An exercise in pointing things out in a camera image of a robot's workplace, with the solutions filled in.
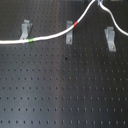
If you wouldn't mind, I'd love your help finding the white braided cable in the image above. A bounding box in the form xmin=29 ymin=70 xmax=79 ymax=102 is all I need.
xmin=0 ymin=0 xmax=128 ymax=46

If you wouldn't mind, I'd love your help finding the black perforated breadboard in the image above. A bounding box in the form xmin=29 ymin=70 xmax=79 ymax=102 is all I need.
xmin=0 ymin=0 xmax=128 ymax=128

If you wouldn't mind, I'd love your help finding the middle metal cable clip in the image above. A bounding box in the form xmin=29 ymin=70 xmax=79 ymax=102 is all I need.
xmin=66 ymin=21 xmax=73 ymax=45

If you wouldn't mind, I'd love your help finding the metal cable clip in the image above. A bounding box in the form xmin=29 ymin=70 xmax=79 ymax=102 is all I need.
xmin=66 ymin=21 xmax=73 ymax=45
xmin=20 ymin=20 xmax=33 ymax=41
xmin=104 ymin=26 xmax=116 ymax=52

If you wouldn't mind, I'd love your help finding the left metal cable clip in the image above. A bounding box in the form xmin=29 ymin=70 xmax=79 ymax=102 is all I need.
xmin=20 ymin=20 xmax=33 ymax=41

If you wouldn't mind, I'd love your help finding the right metal cable clip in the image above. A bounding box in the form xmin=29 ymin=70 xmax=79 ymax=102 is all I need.
xmin=104 ymin=26 xmax=116 ymax=52

